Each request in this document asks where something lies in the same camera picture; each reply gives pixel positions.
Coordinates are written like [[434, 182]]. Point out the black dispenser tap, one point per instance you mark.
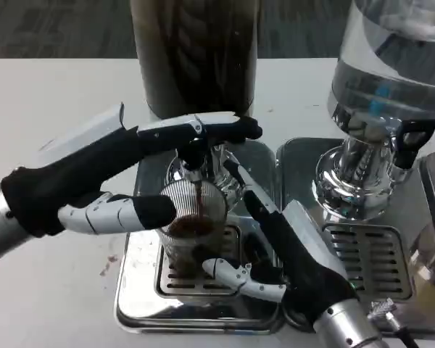
[[195, 156], [406, 152]]

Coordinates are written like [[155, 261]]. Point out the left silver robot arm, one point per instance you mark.
[[0, 224]]

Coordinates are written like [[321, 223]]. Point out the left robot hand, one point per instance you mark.
[[76, 170]]

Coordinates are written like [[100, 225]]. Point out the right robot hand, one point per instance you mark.
[[308, 261]]

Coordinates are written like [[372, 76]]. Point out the dark drink dispenser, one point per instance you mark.
[[195, 54]]

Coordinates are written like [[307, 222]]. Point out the clear ribbed glass cup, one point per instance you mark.
[[214, 203]]

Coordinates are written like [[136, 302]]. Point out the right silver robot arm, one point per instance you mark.
[[348, 326]]

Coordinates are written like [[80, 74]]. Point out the clear water dispenser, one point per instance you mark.
[[384, 72]]

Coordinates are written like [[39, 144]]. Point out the steel drip tray grid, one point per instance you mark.
[[369, 261], [188, 284]]

